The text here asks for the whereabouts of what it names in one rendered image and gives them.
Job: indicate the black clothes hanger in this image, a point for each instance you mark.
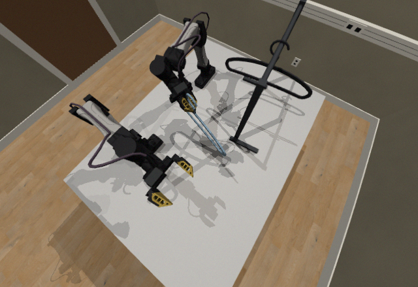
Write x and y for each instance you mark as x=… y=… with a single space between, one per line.
x=302 y=83

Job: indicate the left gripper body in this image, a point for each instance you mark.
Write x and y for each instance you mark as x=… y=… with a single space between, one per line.
x=178 y=97

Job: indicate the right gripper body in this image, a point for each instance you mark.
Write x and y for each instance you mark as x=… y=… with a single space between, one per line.
x=167 y=162

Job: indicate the black metal rack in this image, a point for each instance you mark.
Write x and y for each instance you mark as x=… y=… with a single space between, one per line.
x=261 y=84

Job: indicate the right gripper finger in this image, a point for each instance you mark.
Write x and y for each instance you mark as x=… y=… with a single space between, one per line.
x=185 y=167
x=160 y=199

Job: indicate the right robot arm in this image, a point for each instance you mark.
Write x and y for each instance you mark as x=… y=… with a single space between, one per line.
x=124 y=142

